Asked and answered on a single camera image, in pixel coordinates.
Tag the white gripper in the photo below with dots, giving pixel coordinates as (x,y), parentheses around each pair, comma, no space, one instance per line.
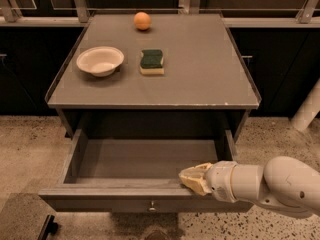
(218,180)

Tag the green yellow sponge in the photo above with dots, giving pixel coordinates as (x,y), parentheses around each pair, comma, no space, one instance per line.
(151,62)

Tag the black object on floor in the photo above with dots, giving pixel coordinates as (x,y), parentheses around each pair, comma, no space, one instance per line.
(50,227)

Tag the white bowl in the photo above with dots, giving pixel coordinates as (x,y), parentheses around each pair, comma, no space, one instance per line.
(100,61)

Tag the grey top drawer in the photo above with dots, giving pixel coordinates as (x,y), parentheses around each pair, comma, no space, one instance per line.
(129,161)

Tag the orange fruit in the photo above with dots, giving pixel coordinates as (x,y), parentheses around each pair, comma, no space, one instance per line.
(142,21)

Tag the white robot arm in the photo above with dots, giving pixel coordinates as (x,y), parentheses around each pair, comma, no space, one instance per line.
(283,185)

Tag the grey drawer cabinet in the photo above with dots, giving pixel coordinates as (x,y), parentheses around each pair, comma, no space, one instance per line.
(202,70)

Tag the metal railing frame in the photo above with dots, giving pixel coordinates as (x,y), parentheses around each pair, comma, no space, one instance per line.
(234,13)

